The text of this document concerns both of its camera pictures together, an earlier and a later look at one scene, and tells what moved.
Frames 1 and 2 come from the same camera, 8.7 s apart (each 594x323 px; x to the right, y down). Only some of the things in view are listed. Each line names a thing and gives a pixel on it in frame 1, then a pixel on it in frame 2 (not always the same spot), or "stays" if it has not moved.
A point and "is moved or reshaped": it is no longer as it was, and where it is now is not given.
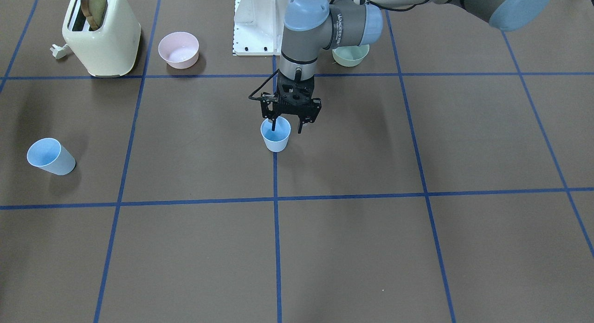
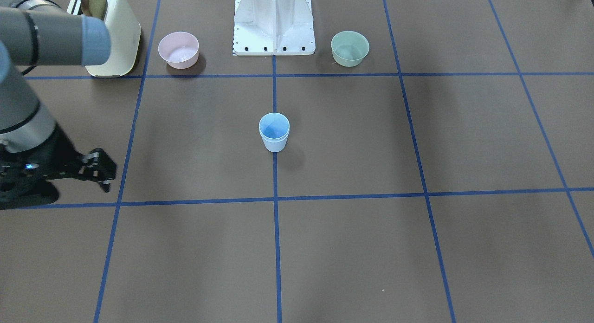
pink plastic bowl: (180, 50) stays
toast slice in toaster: (93, 4) stays
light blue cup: (276, 141) stays
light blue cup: (49, 153) is moved or reshaped
